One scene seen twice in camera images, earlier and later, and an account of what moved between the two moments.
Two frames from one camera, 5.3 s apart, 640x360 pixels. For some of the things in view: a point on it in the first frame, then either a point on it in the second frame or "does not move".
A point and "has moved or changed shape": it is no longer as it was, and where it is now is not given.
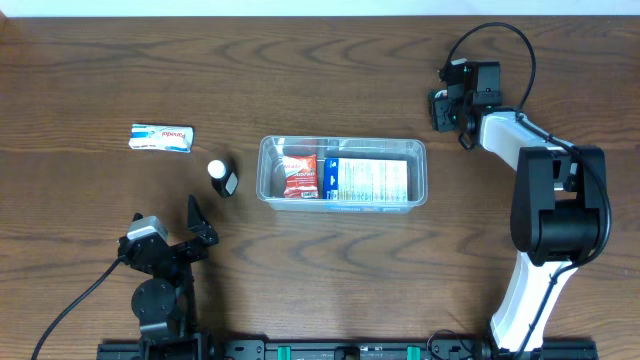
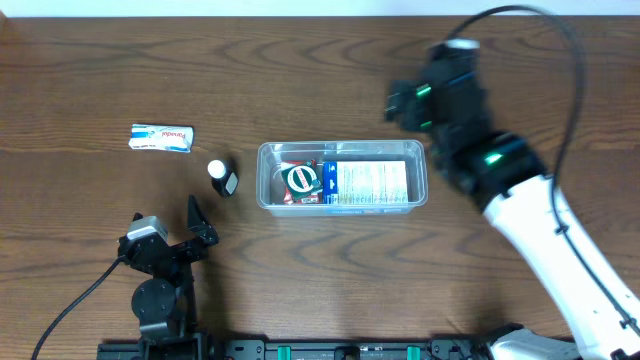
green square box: (439, 98) has moved or changed shape
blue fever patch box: (383, 180) does not move
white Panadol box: (159, 137) does not move
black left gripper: (176, 248) does not move
